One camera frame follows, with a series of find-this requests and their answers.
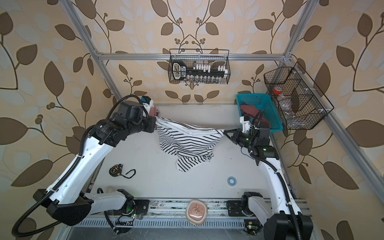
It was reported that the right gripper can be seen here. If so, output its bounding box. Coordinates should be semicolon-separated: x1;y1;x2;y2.
224;127;257;149

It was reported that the black white striped tank top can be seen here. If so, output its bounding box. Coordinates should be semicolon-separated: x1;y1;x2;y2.
156;118;224;173

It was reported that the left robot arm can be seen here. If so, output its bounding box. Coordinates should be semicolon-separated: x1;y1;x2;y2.
12;96;156;238

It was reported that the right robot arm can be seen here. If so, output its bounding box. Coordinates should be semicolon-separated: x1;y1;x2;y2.
224;128;314;240

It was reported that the red striped folded tank top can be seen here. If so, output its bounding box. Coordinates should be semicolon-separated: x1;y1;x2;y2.
149;106;160;118

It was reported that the maroon tank top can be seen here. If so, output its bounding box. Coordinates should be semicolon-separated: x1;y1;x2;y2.
240;105;271;127

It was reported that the teal plastic basket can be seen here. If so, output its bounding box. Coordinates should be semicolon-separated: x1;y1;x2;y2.
235;93;284;134

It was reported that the blue tape roll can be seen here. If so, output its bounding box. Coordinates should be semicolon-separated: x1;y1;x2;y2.
227;177;237;187

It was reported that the black tool in basket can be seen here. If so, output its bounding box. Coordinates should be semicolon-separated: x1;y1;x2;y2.
168;60;231;84

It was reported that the red capped bottle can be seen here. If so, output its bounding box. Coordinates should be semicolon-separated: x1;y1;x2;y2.
273;86;283;96

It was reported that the pink round badge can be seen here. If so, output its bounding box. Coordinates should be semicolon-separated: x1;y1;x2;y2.
186;199;208;226

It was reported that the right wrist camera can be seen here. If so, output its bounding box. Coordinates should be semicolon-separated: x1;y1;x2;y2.
240;116;253;134

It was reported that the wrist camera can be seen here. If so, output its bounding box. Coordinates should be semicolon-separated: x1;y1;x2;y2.
141;96;154;113
240;116;253;134

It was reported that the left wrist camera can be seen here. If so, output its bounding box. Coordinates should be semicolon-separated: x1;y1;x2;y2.
141;96;154;113

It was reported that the back wire basket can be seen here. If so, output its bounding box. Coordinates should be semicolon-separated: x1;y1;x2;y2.
168;48;231;85

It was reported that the wire basket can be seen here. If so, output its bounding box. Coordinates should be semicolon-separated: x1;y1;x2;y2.
264;63;334;130
168;48;231;85

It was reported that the right wire basket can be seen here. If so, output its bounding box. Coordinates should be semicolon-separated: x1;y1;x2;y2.
264;63;334;130

